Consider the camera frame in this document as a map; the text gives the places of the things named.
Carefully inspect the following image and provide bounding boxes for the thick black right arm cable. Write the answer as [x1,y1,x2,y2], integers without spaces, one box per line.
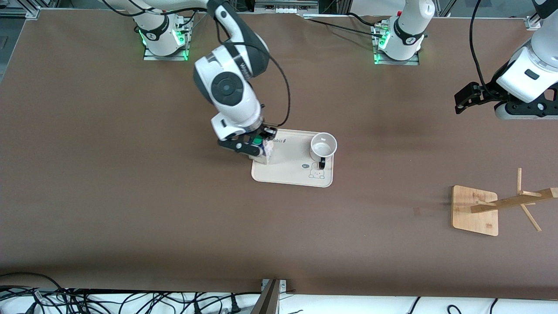
[216,15,291,127]

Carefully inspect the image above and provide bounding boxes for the wooden cup rack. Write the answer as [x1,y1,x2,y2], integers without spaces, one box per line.
[451,167,558,237]

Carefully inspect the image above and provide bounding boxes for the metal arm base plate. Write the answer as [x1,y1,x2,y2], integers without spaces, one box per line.
[374,48,420,66]
[143,43,189,61]

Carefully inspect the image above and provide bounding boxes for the metal frame fixture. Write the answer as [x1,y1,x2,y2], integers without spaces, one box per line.
[254,0,319,14]

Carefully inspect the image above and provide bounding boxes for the short black table cable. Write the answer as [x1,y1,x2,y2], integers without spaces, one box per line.
[347,12,380,27]

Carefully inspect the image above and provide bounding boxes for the metal camera post bracket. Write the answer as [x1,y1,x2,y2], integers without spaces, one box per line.
[261,278,288,314]

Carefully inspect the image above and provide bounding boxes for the beige rabbit print tray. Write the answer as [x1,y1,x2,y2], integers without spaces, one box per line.
[252,129,335,188]

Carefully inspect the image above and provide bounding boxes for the tangled black floor cables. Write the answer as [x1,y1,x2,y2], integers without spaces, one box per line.
[0,273,262,314]

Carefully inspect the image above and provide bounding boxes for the white smiley cup black handle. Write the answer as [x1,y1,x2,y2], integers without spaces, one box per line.
[310,132,338,171]

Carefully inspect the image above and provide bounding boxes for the blue milk carton green cap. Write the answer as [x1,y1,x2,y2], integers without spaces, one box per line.
[252,134,275,165]

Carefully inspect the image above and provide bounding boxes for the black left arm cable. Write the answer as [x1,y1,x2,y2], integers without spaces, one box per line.
[469,0,491,94]

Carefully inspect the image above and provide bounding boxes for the long black table cable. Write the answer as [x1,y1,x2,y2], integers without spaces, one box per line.
[305,17,386,41]

